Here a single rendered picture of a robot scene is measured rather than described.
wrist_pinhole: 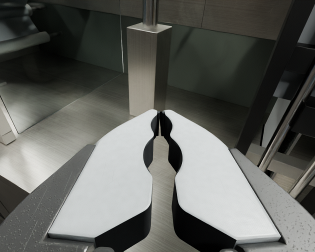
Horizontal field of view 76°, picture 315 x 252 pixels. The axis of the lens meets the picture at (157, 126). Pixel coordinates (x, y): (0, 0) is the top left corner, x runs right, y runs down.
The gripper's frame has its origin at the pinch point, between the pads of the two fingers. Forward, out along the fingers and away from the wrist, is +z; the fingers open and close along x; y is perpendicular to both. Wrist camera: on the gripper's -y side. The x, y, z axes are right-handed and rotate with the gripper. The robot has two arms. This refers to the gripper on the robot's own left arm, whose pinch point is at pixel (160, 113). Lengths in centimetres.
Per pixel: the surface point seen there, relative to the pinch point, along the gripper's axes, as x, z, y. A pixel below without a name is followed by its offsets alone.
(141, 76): -4.1, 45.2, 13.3
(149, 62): -1.7, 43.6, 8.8
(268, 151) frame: 17.3, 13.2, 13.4
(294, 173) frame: 21.9, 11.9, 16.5
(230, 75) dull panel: 27, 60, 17
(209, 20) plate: 17, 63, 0
